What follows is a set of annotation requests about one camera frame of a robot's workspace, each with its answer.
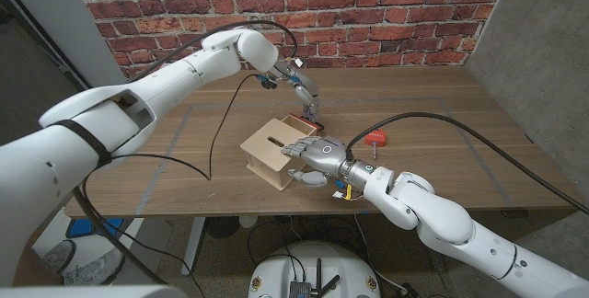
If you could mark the white table leg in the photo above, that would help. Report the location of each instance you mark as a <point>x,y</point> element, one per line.
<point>193,243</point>

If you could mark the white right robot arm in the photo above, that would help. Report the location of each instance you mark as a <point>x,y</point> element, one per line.
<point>451,224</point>

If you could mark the red block with metal pin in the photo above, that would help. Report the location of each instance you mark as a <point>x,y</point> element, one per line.
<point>376,138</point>

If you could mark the red brick printed backdrop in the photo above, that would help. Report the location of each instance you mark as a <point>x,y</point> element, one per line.
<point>368,13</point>

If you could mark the wooden drawer with red front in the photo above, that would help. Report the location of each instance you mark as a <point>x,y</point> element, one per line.
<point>303,122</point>

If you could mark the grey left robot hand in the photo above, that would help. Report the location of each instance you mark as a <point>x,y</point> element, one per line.
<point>306,88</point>

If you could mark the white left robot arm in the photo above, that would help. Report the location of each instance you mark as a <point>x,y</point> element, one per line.
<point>152,91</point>

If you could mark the person with grey sneakers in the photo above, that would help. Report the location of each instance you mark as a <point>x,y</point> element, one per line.
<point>89,268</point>

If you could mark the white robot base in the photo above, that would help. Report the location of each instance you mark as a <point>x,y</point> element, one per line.
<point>331,266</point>

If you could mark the dark round floor object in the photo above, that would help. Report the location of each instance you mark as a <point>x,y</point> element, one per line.
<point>221,228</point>

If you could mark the white robot torso edge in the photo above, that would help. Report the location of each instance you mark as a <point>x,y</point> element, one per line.
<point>92,292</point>

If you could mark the straight black antenna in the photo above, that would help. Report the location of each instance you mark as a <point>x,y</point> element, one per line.
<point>318,275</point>

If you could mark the black floor plug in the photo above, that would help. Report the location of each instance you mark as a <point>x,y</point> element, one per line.
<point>409,291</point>

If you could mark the grey table leg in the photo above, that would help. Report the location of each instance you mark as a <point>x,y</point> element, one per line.
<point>435,261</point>

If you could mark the wooden box with slot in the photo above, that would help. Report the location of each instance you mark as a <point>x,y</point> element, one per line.
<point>267,157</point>

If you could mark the tilted black antenna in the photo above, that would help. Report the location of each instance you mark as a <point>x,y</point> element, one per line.
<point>331,284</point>

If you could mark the white round table foot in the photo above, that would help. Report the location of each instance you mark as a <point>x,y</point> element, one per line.
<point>248,221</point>

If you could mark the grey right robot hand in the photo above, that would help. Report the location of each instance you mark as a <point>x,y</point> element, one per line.
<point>324,155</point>

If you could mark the blue foot pedal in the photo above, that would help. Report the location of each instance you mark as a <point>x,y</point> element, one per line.
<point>112,224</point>
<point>82,227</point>

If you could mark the small grey computer box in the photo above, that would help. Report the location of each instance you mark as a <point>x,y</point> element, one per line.
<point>300,289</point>

